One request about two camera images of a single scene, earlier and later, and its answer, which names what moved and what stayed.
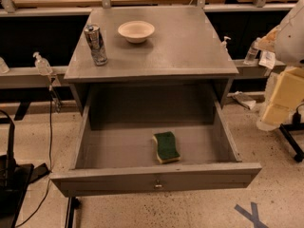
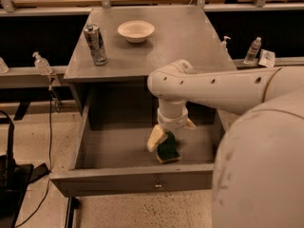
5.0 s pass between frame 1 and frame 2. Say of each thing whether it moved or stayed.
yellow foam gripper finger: moved
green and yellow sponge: stayed
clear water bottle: stayed
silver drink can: stayed
